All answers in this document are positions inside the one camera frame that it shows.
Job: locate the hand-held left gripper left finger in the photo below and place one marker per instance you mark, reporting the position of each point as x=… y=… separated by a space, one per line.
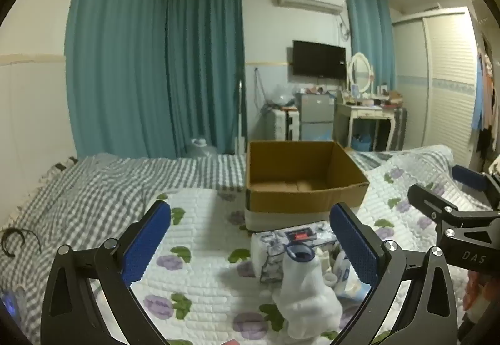
x=146 y=239

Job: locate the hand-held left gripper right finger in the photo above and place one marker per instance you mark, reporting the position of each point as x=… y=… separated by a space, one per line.
x=353 y=243

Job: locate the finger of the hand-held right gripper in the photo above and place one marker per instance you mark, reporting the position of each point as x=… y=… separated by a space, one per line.
x=468 y=175
x=429 y=202

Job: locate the brown cardboard box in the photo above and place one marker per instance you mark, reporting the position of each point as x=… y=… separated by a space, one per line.
x=304 y=200

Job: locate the white sock with blue cuff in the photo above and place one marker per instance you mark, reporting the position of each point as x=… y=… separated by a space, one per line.
x=304 y=290

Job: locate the patterned tissue packet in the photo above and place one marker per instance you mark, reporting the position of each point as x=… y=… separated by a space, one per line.
x=269 y=255

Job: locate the person's right hand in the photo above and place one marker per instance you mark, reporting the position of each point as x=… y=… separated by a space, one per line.
x=478 y=294

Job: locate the small white jar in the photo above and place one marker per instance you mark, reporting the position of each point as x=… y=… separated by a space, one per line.
x=330 y=279

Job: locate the white floral quilt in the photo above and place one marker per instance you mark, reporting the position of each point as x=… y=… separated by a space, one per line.
x=211 y=220

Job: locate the grey gingham bed sheet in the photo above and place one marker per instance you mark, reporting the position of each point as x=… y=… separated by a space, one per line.
x=97 y=188

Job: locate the dark striped cloth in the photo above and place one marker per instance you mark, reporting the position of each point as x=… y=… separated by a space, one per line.
x=400 y=126

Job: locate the hanging clothes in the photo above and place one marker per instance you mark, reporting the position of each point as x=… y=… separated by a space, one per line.
x=488 y=94

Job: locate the blue bin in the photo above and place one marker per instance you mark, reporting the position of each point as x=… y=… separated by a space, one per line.
x=360 y=143

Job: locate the white sliding wardrobe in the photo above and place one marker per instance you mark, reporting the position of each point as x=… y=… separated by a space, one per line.
x=445 y=87

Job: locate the clear water jug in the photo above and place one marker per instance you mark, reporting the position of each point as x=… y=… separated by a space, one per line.
x=201 y=147

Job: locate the cosmetics clutter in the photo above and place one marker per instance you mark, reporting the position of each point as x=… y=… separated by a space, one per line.
x=384 y=96

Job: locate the white dressing table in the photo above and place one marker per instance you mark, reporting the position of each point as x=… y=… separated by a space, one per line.
x=359 y=110

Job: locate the small grey fridge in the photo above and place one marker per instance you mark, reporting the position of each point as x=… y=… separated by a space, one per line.
x=314 y=114

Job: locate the white suitcase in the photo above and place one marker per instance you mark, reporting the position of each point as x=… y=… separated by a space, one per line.
x=283 y=126

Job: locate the black hair band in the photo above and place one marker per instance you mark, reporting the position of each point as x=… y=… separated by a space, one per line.
x=8 y=241

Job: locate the white oval mirror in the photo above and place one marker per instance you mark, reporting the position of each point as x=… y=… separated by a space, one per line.
x=360 y=73

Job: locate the clear plastic bag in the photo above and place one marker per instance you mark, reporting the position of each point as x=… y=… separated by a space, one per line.
x=282 y=96

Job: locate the narrow teal curtain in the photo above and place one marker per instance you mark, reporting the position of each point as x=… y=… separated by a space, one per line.
x=369 y=28

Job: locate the black wall television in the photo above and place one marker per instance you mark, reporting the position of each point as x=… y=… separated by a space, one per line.
x=318 y=58

